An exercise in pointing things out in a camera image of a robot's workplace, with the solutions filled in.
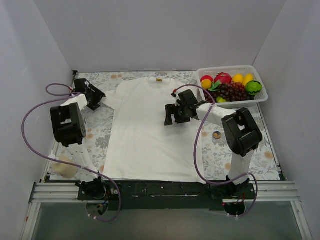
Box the round brooch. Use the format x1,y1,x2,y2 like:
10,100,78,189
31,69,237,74
212,131,222,139

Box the white t-shirt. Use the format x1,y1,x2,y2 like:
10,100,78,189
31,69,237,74
103,77,204,183

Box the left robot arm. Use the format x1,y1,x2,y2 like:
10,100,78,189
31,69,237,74
50,78,107,200

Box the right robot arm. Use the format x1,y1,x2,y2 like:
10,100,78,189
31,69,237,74
164,89,263,199

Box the red yellow toy apple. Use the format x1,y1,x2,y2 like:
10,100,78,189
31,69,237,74
200,75,214,90

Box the small yellow green toy fruit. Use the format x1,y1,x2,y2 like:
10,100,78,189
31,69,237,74
216,96,228,103

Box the red dragon fruit toy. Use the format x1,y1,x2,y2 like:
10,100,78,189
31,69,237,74
214,72,232,84

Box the floral table mat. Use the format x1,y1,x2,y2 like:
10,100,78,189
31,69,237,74
51,70,281,181

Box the white plastic basket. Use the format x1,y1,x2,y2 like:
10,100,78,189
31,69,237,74
196,65,268,108

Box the purple toy grapes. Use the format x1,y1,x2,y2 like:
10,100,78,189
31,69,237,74
204,82,254,103

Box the yellow toy lemon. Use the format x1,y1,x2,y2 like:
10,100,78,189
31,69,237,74
232,74,244,84

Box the yellow toy mango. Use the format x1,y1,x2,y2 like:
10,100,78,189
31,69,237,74
242,74,254,86

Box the green toy watermelon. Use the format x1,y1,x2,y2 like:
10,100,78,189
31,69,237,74
245,80,263,96

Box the beige lotion pump bottle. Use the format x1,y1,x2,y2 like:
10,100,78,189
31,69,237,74
51,155,77,179

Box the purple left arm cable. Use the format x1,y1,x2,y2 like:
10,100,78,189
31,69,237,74
21,83,123,223

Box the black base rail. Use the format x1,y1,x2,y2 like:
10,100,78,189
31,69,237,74
75,179,256,211

